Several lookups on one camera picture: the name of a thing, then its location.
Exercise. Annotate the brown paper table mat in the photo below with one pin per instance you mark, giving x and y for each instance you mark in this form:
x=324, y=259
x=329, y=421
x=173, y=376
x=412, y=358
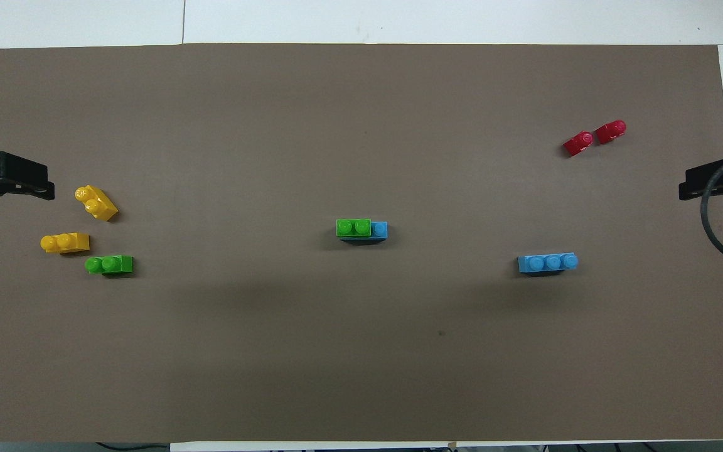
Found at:
x=336, y=345

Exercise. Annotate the blue three-stud toy block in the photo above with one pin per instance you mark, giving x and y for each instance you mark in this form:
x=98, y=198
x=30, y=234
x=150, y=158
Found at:
x=547, y=263
x=380, y=230

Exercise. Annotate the yellow two-stud toy block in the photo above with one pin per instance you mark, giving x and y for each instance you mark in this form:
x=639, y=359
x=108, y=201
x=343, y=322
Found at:
x=65, y=242
x=98, y=203

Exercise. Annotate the red one-stud toy block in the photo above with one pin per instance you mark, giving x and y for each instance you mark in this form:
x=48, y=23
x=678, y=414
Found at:
x=610, y=132
x=578, y=143

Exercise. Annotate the green two-stud toy block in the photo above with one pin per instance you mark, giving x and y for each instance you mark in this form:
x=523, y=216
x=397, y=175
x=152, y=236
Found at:
x=353, y=227
x=110, y=264

